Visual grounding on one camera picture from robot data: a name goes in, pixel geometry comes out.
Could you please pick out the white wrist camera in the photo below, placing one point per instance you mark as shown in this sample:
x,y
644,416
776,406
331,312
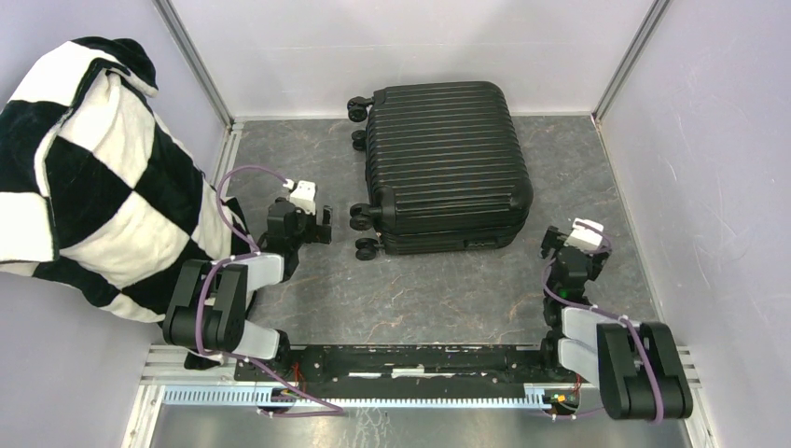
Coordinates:
x,y
586,235
302,194

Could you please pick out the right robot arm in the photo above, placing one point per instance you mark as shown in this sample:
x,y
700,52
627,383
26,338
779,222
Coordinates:
x,y
635,365

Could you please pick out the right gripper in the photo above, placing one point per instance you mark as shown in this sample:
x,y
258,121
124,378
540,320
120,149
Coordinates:
x,y
552,239

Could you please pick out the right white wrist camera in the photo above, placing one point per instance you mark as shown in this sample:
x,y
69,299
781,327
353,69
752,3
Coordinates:
x,y
586,235

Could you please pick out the black white checkered blanket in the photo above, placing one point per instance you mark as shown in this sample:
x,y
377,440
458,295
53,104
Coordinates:
x,y
96,192

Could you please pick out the black suitcase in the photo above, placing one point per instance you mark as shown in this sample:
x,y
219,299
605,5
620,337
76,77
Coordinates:
x,y
444,169

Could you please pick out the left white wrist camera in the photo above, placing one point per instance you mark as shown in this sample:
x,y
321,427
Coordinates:
x,y
302,194

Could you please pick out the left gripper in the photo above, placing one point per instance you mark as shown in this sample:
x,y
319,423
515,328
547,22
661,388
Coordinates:
x,y
319,232

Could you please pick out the aluminium frame rail base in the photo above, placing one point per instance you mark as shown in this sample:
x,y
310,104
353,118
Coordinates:
x,y
235,382

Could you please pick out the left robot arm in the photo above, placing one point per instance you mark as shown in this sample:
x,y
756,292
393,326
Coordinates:
x,y
208,309

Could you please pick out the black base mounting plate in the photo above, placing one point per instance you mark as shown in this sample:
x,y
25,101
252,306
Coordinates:
x,y
422,371

